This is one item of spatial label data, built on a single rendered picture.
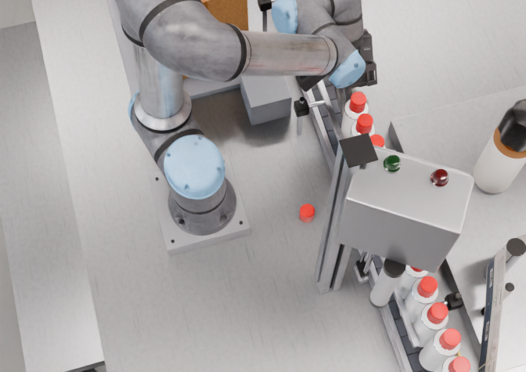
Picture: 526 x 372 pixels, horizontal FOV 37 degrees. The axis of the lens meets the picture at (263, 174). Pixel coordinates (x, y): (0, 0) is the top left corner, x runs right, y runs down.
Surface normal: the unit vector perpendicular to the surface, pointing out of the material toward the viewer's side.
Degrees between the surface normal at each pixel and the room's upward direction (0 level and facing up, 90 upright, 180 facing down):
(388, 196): 0
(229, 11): 90
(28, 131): 0
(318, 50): 51
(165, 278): 0
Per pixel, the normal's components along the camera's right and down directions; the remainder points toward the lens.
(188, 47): 0.14, 0.39
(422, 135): 0.00, -0.41
